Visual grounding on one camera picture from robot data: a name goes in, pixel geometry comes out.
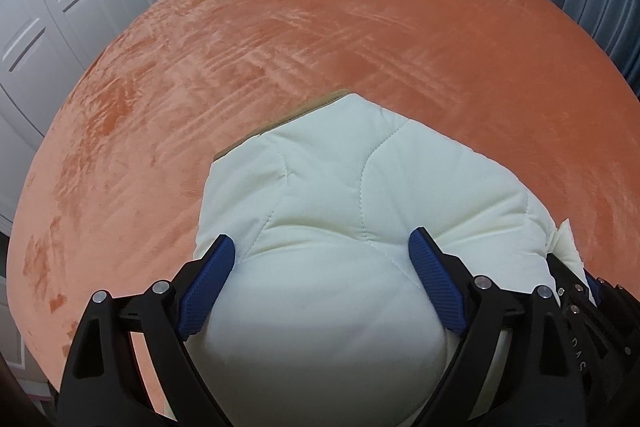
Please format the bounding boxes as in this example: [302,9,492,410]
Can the white wardrobe doors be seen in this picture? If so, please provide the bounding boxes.
[0,0,175,230]

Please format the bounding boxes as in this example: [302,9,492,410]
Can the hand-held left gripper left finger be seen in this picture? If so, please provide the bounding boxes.
[59,234,236,427]

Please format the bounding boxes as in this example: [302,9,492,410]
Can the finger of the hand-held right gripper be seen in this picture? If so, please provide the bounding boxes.
[546,252,608,323]

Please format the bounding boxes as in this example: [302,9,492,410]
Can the cream quilted robe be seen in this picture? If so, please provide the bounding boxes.
[177,93,586,427]

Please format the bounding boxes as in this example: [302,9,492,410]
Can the orange plush blanket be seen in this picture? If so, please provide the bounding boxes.
[7,0,640,413]

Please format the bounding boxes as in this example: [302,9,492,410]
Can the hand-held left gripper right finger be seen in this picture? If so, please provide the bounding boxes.
[409,228,568,427]

